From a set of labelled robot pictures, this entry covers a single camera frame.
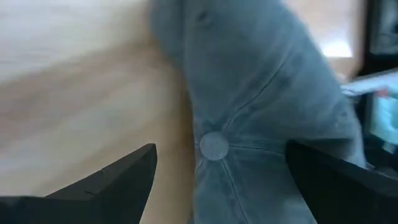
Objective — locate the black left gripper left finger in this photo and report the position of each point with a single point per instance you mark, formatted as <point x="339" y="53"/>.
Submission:
<point x="93" y="202"/>

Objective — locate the blue-grey denim cap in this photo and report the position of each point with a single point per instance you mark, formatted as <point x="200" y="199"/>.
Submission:
<point x="255" y="93"/>

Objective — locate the person's hand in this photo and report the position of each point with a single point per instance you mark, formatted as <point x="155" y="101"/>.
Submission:
<point x="383" y="92"/>

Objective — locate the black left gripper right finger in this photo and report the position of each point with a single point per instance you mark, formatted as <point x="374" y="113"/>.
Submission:
<point x="348" y="196"/>

